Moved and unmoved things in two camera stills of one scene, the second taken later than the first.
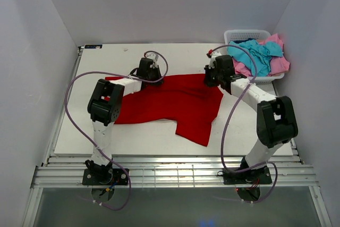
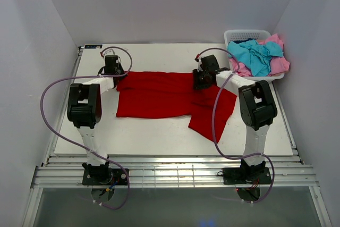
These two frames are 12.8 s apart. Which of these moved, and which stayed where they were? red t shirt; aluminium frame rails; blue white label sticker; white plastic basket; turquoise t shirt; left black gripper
Moved: left black gripper; red t shirt
Stayed: white plastic basket; blue white label sticker; turquoise t shirt; aluminium frame rails
